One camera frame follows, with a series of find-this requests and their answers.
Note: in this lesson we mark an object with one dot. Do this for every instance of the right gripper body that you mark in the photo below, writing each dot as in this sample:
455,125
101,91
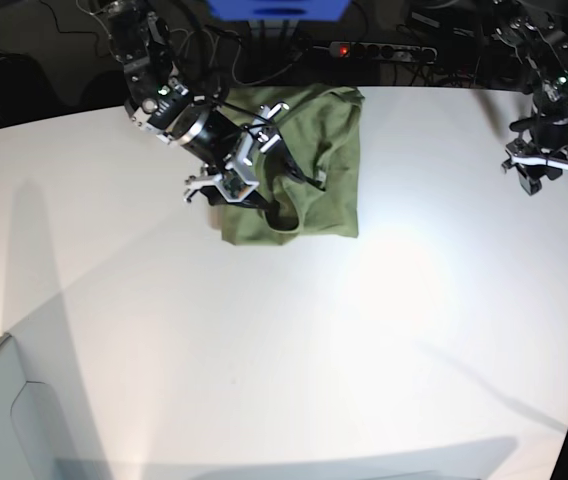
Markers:
223,146

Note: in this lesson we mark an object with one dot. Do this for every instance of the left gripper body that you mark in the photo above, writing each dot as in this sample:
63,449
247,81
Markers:
542,141

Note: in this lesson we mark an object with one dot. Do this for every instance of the green T-shirt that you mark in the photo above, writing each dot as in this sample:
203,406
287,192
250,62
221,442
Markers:
309,170

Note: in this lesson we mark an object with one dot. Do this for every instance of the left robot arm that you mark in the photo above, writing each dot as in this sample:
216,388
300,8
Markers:
487,42

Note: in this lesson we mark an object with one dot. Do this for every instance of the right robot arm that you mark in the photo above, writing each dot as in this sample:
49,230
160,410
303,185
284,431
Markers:
162,86

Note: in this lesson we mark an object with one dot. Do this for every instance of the blue box overhead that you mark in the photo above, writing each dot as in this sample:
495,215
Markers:
246,10

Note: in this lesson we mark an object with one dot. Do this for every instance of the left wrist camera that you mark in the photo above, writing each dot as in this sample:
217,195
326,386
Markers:
235,188

